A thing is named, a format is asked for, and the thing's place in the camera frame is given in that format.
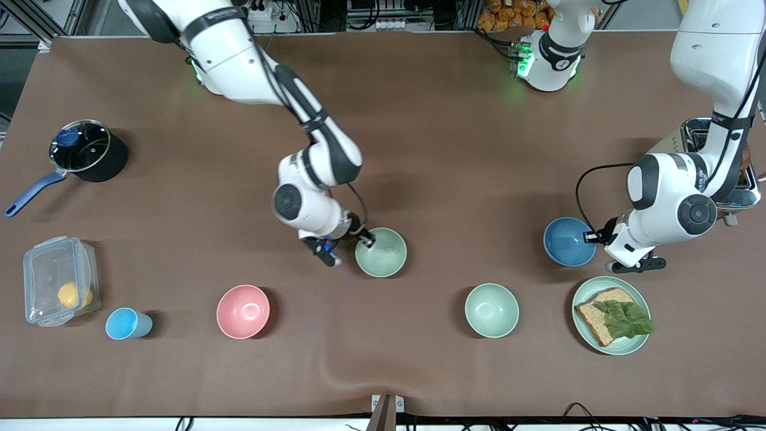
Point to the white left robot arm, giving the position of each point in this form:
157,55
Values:
664,203

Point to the glass lid with blue knob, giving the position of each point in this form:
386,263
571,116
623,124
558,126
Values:
90,149

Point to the clear plastic lidded container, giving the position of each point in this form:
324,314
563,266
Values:
48,269

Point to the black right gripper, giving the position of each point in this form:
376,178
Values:
356,230

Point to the toast slice in toaster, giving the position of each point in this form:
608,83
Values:
746,160

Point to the blue plastic cup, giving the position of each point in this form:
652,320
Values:
122,324

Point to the grey metal mount bracket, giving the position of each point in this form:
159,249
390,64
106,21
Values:
388,410

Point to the yellow fruit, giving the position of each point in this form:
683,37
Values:
70,294

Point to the orange snack packets pile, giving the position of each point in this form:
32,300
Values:
508,15

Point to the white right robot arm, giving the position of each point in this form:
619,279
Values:
239,66

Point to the light green plate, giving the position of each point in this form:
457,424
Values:
622,346

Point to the light green bowl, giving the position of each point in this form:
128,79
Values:
492,310
383,254

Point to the brown table cover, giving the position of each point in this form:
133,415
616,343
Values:
455,120

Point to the white empty power strip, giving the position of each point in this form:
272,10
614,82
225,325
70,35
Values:
383,25

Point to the blue bowl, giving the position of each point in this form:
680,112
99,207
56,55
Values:
565,242

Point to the green lettuce leaf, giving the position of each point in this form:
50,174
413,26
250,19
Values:
628,320

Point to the brown bread slice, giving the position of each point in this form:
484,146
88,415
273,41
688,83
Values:
592,317

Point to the pink bowl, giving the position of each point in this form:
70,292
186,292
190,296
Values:
243,311

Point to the silver toaster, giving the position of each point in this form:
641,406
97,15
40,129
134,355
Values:
694,134

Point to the white power strip with plugs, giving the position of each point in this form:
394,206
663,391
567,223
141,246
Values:
272,15

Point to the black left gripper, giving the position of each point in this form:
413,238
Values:
608,231

